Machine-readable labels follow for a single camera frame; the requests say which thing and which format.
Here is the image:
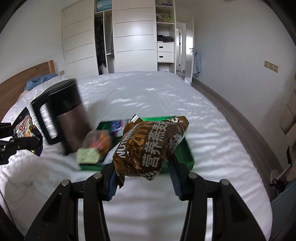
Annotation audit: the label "blue white snack bag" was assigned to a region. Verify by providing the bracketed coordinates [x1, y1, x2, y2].
[110, 120, 125, 137]

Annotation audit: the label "blue cloth on door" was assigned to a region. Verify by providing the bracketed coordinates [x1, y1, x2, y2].
[193, 51, 201, 78]

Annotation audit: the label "beige puffer jacket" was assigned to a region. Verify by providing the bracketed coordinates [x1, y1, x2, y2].
[279, 74, 296, 183]

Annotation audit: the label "wooden headboard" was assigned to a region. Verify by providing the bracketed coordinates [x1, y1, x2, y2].
[0, 60, 55, 121]

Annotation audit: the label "clear bag colourful snacks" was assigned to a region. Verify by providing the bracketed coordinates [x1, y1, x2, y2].
[76, 130, 111, 165]

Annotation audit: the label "dark butter cookie packet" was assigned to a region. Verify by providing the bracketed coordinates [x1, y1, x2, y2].
[12, 107, 43, 156]

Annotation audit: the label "brown oat snack bag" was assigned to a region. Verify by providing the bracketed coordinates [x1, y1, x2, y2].
[112, 114, 189, 187]

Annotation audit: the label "blue towel on bed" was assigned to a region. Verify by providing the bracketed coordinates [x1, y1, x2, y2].
[24, 73, 58, 91]

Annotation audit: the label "white door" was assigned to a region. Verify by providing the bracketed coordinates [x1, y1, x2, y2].
[185, 17, 195, 85]

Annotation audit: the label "white bed duvet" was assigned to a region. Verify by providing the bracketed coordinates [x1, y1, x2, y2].
[0, 70, 273, 241]

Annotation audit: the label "black and bronze kettle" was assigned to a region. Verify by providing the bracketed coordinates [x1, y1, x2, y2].
[31, 79, 92, 155]

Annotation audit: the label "white wardrobe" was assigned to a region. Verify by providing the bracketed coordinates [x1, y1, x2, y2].
[62, 1, 177, 78]

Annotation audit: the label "green tray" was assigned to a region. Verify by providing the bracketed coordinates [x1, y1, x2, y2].
[76, 115, 194, 176]

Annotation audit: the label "gold wall switch plate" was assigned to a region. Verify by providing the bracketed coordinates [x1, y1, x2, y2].
[264, 61, 278, 73]

